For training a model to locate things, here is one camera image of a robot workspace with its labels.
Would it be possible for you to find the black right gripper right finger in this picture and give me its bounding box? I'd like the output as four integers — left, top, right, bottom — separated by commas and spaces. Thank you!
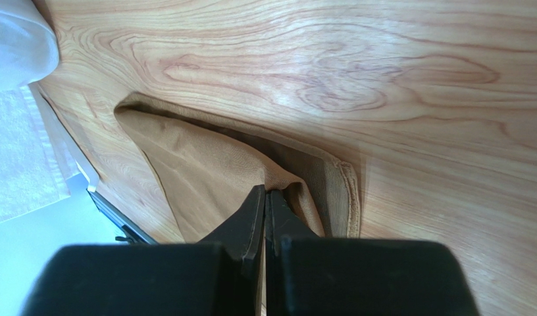
265, 190, 320, 315

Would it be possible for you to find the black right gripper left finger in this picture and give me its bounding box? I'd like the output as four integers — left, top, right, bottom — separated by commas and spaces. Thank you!
199, 185, 266, 315

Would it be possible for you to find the brown cloth napkin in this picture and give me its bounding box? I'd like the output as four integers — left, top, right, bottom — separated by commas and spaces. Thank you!
114, 93, 361, 242

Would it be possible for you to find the white mesh garment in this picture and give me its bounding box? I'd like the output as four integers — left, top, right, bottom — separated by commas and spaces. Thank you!
0, 83, 101, 227

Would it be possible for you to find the white mesh laundry basket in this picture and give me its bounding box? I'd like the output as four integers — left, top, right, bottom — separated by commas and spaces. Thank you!
0, 0, 61, 93

